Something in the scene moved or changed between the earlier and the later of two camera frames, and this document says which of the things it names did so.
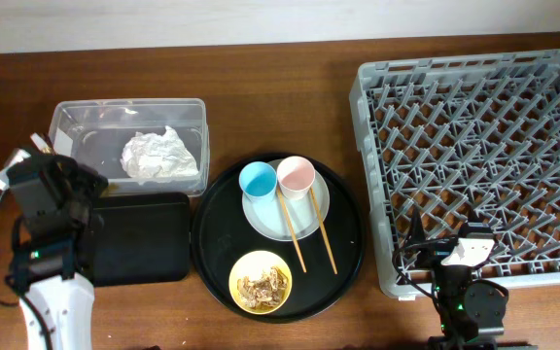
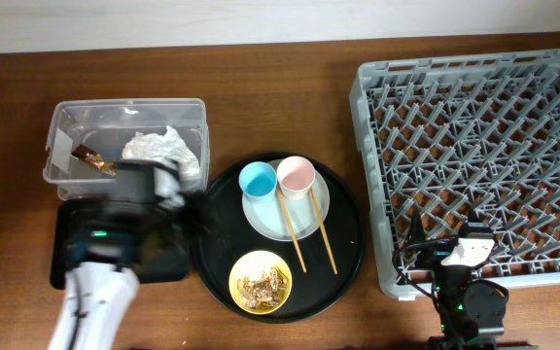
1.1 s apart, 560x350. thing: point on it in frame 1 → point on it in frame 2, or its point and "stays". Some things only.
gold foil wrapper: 40,143 → 94,158
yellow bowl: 261,283 stays
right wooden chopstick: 323,230 stays
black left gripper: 82,176 → 196,216
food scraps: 265,292 stays
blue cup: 259,179 stays
